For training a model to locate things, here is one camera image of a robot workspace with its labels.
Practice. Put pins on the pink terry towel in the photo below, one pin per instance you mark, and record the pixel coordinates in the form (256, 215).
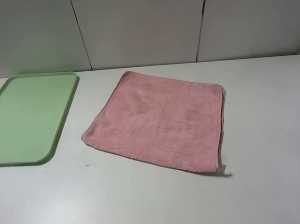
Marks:
(162, 121)

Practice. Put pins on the light green plastic tray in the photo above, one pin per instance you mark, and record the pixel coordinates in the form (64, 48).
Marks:
(33, 109)

